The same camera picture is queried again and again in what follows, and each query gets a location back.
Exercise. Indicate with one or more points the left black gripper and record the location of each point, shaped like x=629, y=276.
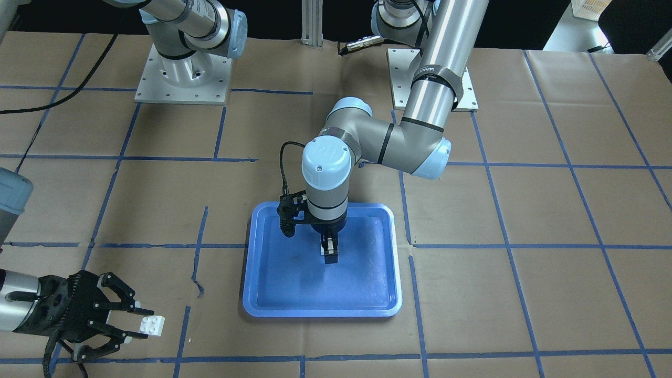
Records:
x=328, y=227

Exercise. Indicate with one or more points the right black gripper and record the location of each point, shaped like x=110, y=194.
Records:
x=80, y=294

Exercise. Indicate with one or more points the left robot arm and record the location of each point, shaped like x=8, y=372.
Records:
x=444, y=32

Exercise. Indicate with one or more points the blue plastic tray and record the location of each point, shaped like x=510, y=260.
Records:
x=287, y=277

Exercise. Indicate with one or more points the aluminium frame post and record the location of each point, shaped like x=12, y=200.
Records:
x=311, y=15

